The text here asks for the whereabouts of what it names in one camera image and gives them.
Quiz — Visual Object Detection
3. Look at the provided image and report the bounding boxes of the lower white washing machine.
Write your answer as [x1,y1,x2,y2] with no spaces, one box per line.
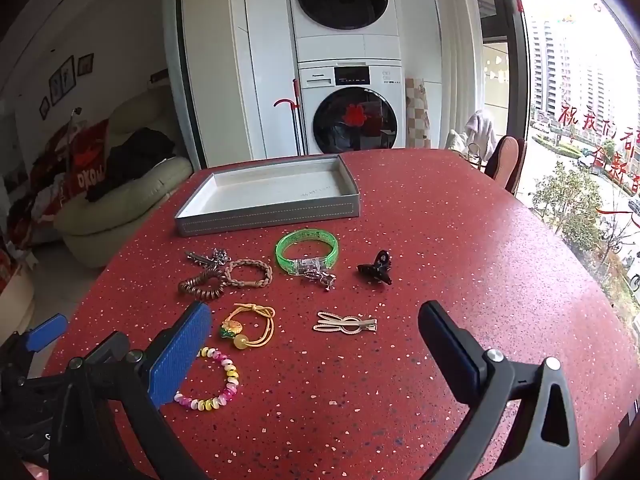
[298,60,407,155]

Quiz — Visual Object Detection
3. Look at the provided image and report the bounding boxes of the yellow cord hair tie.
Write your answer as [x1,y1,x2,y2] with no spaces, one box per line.
[218,301,277,351]

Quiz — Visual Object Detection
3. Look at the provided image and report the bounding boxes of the orange wooden chair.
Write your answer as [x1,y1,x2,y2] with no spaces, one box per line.
[485,136,527,195]

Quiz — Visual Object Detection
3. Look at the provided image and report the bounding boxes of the brown spiral hair tie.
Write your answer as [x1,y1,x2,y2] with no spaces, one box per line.
[177,268,228,302]

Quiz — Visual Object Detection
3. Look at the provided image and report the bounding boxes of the black clothing on sofa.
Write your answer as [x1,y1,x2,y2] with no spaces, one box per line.
[86,127,176,203]

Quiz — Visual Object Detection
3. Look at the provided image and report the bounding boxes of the grey jewelry tray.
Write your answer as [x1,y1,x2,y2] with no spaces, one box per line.
[175,155,360,236]

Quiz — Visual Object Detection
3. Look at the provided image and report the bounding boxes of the pink yellow beaded bracelet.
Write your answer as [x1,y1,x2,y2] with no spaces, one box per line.
[172,346,241,412]

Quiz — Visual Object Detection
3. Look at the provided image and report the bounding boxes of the tan braided bracelet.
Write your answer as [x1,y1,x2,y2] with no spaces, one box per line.
[222,258,275,290]

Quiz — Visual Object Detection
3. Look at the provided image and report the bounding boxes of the pink white cloth pile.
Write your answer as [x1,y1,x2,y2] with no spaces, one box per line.
[445,110,499,162]

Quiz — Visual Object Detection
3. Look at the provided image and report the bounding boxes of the black claw hair clip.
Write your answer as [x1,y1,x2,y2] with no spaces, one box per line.
[357,250,393,285]

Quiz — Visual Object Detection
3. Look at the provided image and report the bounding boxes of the cream leather sofa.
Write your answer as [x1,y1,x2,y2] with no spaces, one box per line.
[54,86,193,269]

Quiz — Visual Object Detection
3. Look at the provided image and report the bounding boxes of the red handled mop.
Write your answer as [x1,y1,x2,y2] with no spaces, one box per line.
[273,78,305,156]

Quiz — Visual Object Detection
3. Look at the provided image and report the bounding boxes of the gold bunny hair clip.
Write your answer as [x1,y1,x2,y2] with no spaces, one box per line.
[312,312,378,335]

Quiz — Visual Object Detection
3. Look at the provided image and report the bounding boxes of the wall picture frames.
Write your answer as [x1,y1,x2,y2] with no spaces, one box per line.
[39,53,94,120]

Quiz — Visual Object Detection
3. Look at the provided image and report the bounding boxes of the upper white dryer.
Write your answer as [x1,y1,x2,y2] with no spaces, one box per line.
[291,0,401,63]

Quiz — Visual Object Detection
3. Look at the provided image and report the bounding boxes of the silver rhinestone hair clip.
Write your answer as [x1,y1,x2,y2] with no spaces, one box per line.
[186,248,231,268]

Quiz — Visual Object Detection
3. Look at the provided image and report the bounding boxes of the red printed blanket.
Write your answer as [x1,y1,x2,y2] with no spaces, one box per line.
[8,119,108,249]

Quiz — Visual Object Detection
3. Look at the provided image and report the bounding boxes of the silver charm brooch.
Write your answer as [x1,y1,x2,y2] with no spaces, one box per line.
[296,258,336,292]

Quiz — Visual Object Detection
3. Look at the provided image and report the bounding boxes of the green translucent bangle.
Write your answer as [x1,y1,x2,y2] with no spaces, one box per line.
[274,228,340,275]

